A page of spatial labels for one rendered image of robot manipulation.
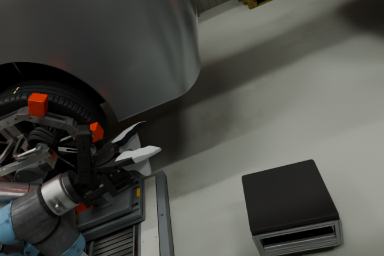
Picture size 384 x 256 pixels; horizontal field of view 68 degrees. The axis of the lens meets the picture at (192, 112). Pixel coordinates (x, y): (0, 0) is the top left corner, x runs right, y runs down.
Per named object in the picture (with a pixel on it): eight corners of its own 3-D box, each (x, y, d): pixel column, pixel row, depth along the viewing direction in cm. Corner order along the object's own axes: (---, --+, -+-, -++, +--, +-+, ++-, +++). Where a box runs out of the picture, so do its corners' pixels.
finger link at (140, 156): (171, 166, 57) (134, 172, 60) (158, 143, 54) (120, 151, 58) (167, 176, 54) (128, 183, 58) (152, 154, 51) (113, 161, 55)
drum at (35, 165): (60, 155, 158) (44, 138, 151) (50, 184, 141) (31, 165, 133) (38, 164, 159) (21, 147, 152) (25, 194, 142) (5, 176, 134)
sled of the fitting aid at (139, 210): (144, 181, 221) (139, 173, 216) (145, 220, 191) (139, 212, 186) (87, 204, 225) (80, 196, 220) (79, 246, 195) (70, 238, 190)
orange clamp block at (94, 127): (89, 136, 156) (104, 130, 155) (87, 146, 149) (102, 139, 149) (82, 127, 152) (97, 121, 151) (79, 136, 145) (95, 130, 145)
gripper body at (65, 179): (133, 166, 66) (86, 194, 64) (114, 137, 62) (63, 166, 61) (138, 183, 59) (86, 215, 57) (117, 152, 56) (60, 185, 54)
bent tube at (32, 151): (54, 128, 142) (40, 112, 136) (43, 153, 125) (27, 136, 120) (23, 141, 143) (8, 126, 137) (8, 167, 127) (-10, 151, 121)
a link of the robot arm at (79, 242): (86, 219, 72) (60, 193, 66) (90, 256, 63) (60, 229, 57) (57, 236, 71) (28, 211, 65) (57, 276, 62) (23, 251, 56)
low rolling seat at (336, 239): (263, 267, 150) (247, 233, 131) (251, 208, 179) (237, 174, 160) (348, 253, 140) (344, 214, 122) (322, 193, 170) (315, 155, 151)
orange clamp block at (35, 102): (48, 110, 144) (48, 94, 139) (44, 118, 137) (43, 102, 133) (33, 107, 142) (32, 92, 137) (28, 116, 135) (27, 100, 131)
